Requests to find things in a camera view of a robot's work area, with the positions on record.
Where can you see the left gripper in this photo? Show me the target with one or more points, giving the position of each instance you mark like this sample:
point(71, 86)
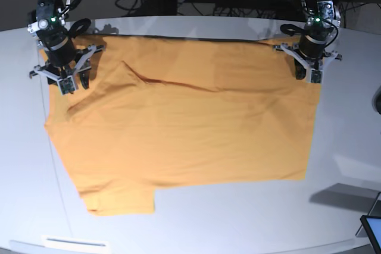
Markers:
point(310, 58)

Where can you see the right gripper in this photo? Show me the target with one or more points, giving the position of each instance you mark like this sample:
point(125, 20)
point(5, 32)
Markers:
point(66, 66)

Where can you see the yellow T-shirt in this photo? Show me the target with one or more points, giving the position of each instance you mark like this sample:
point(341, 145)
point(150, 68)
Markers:
point(163, 112)

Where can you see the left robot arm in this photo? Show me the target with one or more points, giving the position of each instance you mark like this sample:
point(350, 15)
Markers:
point(321, 29)

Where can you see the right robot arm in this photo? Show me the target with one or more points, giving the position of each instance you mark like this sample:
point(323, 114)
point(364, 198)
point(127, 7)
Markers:
point(47, 21)

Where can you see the dark round object at edge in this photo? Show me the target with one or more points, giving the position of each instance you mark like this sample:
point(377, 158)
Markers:
point(376, 101)

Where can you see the white label strip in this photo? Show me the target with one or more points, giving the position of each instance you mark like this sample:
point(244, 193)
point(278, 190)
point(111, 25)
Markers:
point(57, 241)

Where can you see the tablet screen on stand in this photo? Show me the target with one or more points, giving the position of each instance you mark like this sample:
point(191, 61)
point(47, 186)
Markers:
point(370, 225)

